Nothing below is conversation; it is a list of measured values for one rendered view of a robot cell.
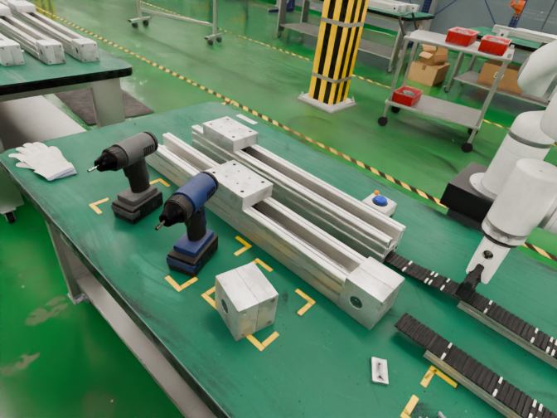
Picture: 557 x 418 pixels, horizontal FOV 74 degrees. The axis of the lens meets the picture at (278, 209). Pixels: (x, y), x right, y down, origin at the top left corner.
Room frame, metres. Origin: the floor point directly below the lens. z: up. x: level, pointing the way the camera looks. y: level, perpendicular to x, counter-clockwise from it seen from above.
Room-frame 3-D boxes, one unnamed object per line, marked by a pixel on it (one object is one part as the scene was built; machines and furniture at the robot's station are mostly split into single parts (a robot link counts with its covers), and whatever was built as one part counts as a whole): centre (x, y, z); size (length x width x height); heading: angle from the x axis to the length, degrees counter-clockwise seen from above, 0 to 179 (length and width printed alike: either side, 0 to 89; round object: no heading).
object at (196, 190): (0.61, 0.20, 0.89); 0.20 x 0.08 x 0.22; 164
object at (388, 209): (0.92, -0.29, 0.81); 0.10 x 0.08 x 0.06; 142
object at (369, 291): (0.58, -0.24, 0.83); 0.12 x 0.09 x 0.10; 142
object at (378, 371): (0.41, -0.24, 0.78); 0.05 x 0.03 x 0.01; 175
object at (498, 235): (0.62, -0.47, 1.01); 0.09 x 0.08 x 0.03; 142
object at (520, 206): (0.62, -0.47, 1.09); 0.09 x 0.08 x 0.13; 54
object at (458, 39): (3.75, -1.39, 0.50); 1.03 x 0.55 x 1.01; 64
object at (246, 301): (0.51, 0.03, 0.83); 0.11 x 0.10 x 0.10; 128
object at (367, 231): (0.99, 0.00, 0.82); 0.80 x 0.10 x 0.09; 52
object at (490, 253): (0.63, -0.47, 0.95); 0.10 x 0.07 x 0.11; 142
